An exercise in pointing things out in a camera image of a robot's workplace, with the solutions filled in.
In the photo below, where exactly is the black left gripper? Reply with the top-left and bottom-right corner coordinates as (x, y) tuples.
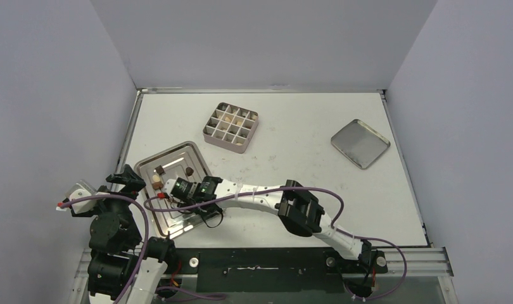
(74, 163), (145, 244)

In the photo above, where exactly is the pink grid chocolate box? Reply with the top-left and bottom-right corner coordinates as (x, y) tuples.
(203, 103), (259, 154)

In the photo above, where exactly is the small square metal lid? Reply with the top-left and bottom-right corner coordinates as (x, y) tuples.
(331, 119), (391, 170)

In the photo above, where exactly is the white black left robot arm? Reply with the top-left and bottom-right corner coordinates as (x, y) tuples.
(86, 165), (181, 303)

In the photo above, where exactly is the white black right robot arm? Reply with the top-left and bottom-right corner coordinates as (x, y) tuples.
(163, 176), (374, 271)

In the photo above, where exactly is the dark brown square chocolate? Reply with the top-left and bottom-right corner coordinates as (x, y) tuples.
(152, 182), (163, 190)

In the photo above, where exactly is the large steel tray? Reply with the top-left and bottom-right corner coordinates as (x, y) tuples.
(134, 141), (224, 238)

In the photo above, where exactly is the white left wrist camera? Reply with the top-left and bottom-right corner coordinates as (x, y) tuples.
(56, 180), (98, 217)

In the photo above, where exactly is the black mounting base plate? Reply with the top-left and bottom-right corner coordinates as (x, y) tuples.
(177, 247), (388, 293)

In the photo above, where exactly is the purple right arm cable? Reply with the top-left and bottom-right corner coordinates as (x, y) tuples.
(144, 186), (409, 301)

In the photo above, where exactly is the aluminium rail frame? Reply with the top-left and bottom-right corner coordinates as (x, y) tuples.
(67, 248), (459, 303)

